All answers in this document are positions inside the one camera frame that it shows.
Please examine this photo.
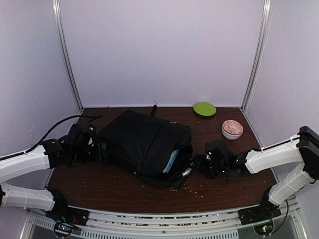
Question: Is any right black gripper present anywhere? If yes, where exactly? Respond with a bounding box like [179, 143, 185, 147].
[187, 154, 227, 179]

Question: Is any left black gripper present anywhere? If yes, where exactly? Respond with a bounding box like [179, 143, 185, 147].
[70, 142, 111, 163]

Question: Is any grey notebook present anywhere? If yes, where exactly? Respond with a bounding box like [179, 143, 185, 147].
[162, 149, 179, 173]

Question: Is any black student backpack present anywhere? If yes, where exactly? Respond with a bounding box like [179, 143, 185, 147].
[95, 109, 193, 189]

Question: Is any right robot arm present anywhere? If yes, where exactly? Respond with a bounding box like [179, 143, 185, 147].
[192, 126, 319, 220]

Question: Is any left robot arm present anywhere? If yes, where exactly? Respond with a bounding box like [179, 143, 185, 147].
[0, 139, 103, 221]

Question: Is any red patterned bowl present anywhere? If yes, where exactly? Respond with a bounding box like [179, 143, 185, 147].
[221, 119, 244, 140]

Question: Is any green plate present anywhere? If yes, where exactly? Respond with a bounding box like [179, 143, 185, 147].
[193, 102, 217, 117]

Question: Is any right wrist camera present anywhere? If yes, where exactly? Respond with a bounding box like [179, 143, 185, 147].
[205, 141, 234, 164]

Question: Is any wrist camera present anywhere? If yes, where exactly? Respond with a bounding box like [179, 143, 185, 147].
[67, 124, 96, 150]
[205, 141, 234, 164]

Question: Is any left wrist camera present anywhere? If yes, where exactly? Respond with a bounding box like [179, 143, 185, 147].
[67, 124, 96, 150]

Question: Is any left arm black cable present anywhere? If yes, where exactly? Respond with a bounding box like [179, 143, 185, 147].
[0, 115, 103, 160]

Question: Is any front aluminium rail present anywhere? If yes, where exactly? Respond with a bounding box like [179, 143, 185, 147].
[19, 195, 307, 239]

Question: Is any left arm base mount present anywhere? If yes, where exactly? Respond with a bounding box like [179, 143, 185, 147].
[45, 189, 89, 238]

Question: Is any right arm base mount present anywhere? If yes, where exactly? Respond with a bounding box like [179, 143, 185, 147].
[238, 187, 282, 237]

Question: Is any right aluminium frame post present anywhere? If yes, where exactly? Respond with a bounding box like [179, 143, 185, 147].
[241, 0, 272, 113]

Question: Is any aluminium frame post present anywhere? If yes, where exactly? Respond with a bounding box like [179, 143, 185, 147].
[52, 0, 84, 111]
[241, 0, 272, 113]

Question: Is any left aluminium frame post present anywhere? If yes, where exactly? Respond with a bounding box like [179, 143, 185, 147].
[52, 0, 84, 111]

